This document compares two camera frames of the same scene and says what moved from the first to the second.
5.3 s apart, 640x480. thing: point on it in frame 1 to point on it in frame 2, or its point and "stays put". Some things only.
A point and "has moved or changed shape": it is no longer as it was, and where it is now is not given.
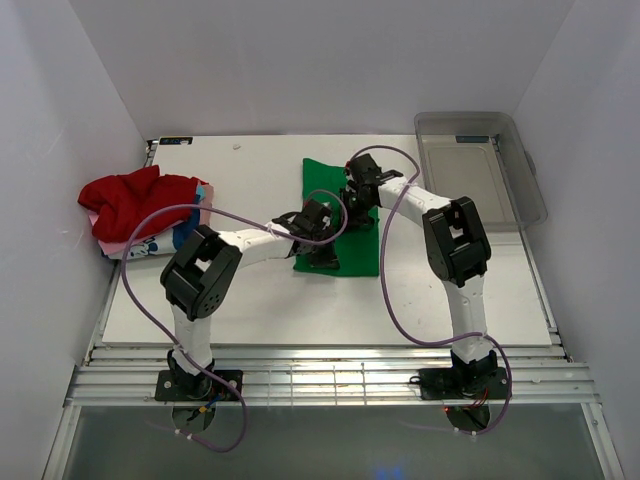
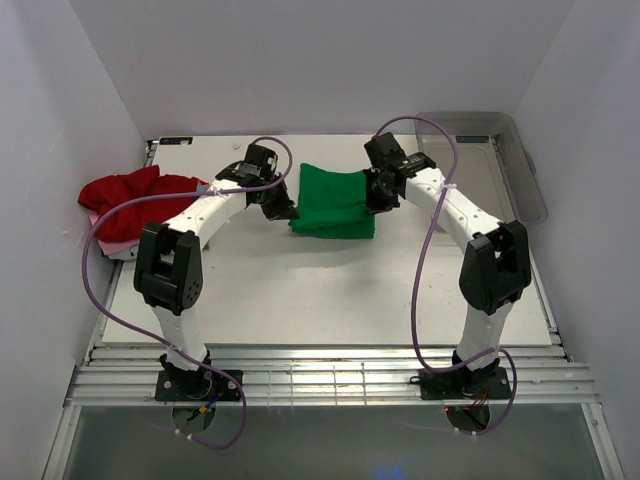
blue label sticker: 175,140 stays put
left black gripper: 323,251 to 273,201
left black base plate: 171,385 stays put
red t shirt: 118,203 stays put
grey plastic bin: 481,155 stays put
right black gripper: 353,211 to 377,188
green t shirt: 358,251 has moved or changed shape
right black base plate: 447,384 stays put
